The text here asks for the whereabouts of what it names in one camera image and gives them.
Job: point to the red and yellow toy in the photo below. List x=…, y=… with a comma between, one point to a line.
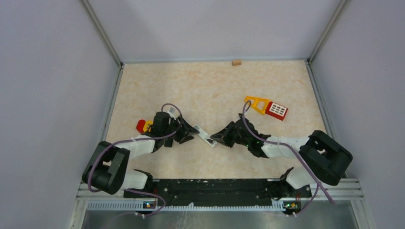
x=144, y=125

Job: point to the aluminium frame rail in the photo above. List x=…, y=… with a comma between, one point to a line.
x=144, y=202

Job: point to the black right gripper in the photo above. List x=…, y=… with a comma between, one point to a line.
x=223, y=136

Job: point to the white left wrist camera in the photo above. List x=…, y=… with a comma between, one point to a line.
x=172, y=112

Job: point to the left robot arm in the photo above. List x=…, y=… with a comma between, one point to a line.
x=107, y=170

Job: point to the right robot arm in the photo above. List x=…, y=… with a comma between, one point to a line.
x=325, y=159

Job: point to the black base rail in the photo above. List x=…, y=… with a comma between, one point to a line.
x=224, y=192

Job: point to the red toy window block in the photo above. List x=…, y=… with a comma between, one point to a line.
x=276, y=110

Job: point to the white remote control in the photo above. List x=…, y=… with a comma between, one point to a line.
x=205, y=136

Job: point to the small wooden block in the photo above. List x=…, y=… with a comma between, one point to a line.
x=236, y=62

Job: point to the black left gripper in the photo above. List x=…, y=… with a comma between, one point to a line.
x=186, y=130

